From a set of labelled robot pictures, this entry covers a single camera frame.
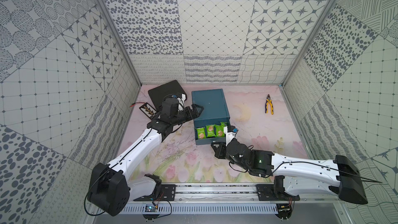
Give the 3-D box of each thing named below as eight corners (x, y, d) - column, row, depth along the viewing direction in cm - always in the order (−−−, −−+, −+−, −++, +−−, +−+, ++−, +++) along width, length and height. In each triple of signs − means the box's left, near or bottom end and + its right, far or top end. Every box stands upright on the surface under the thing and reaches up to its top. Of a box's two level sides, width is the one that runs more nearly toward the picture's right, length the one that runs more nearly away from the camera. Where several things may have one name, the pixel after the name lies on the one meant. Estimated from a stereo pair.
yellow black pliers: (265, 113, 107) (265, 111, 106) (264, 95, 118) (265, 93, 117) (272, 114, 107) (273, 112, 105) (271, 96, 117) (272, 94, 116)
